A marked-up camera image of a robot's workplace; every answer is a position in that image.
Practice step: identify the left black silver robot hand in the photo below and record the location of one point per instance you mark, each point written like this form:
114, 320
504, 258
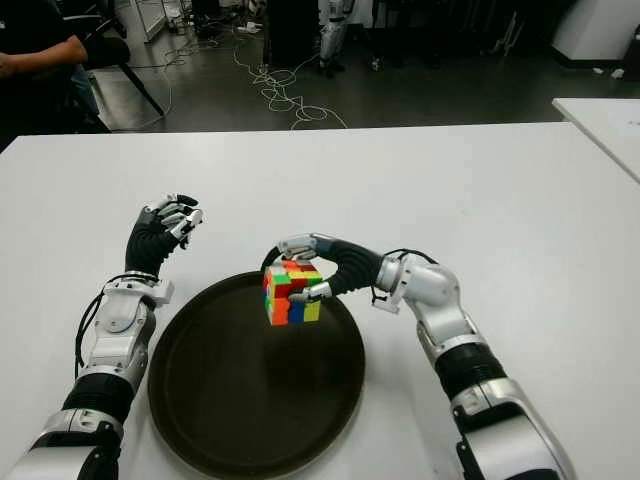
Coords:
147, 245

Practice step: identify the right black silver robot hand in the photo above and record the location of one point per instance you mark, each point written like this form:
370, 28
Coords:
355, 265

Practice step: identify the multicoloured Rubik's cube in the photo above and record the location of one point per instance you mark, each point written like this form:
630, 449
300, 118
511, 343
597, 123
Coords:
282, 295

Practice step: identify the left silver black robot arm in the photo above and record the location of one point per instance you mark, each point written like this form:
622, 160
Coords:
115, 330

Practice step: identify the right silver black robot arm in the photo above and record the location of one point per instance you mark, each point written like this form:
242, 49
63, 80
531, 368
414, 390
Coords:
450, 310

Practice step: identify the round dark brown plate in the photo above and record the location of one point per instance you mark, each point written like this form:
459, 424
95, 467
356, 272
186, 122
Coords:
250, 390

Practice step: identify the black office chair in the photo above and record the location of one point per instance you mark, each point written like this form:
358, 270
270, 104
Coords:
105, 50

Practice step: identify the seated person in black shirt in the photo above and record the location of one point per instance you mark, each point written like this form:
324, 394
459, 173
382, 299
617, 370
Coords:
45, 55

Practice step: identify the white narrow cabinet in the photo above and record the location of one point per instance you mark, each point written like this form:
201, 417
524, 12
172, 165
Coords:
152, 17

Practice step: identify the white humanoid robot legs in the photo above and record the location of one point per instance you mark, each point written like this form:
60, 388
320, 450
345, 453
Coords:
332, 35

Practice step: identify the black cabinet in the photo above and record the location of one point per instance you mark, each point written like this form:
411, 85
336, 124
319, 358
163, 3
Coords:
292, 30

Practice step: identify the white side table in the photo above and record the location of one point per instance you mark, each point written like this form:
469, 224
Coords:
607, 125

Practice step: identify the white cabinet with dark base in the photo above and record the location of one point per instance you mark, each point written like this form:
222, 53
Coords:
595, 30

